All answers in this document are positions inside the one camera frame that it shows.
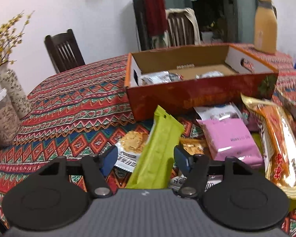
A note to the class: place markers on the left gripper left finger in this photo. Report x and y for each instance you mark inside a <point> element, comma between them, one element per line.
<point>95,170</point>

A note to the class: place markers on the silver snack packet in box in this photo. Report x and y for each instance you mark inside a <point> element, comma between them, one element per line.
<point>160,78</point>

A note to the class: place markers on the red hanging garment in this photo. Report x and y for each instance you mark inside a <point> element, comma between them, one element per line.
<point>156,22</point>

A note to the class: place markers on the yellow flower branches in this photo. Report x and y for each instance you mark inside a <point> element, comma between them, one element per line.
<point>11,37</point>

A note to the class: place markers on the orange gold snack bag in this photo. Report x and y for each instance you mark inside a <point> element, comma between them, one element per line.
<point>279,143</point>

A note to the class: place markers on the green snack bar packet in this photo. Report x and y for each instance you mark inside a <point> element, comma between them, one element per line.
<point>153,169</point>

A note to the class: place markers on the wooden chair with cloth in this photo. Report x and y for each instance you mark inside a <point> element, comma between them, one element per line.
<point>182,27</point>

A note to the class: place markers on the patterned red tablecloth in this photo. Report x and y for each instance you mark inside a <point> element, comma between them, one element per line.
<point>86,110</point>

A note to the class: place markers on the white brown snack packet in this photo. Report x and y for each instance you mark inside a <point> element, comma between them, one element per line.
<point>219,112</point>

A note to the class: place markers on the beige woven basket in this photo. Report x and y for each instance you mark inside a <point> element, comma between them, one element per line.
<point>9,124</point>

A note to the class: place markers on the dark wooden chair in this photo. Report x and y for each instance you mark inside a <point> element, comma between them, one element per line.
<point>63,51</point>

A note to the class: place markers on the pink snack packet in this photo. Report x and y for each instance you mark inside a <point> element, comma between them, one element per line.
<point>231,138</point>

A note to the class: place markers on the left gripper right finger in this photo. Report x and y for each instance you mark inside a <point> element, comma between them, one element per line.
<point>194,168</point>

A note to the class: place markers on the floral ceramic vase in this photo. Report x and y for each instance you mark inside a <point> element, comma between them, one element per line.
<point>19,100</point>

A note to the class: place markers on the yellow thermos jug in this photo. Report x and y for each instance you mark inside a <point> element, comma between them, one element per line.
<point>265,37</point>

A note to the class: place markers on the orange cracker packet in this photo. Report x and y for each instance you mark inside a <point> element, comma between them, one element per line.
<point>194,146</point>

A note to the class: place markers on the orange cardboard box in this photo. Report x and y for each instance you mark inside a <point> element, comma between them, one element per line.
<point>244,73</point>

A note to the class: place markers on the white cracker snack packet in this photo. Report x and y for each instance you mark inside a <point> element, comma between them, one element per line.
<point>130,148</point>

